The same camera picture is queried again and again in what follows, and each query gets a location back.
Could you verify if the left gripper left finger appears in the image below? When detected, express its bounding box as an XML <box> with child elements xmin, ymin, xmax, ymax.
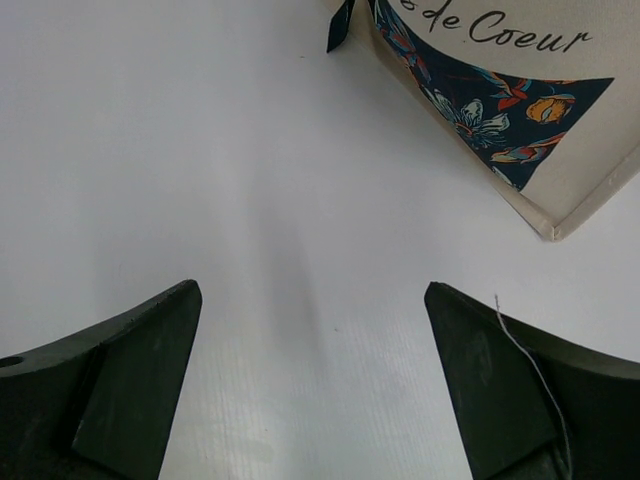
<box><xmin>1</xmin><ymin>280</ymin><xmax>202</xmax><ymax>479</ymax></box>

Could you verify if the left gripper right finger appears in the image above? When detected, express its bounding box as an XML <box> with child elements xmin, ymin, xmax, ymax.
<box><xmin>424</xmin><ymin>282</ymin><xmax>639</xmax><ymax>479</ymax></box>

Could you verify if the cream canvas tote bag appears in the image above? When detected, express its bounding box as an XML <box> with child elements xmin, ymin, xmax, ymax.
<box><xmin>327</xmin><ymin>0</ymin><xmax>639</xmax><ymax>241</ymax></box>

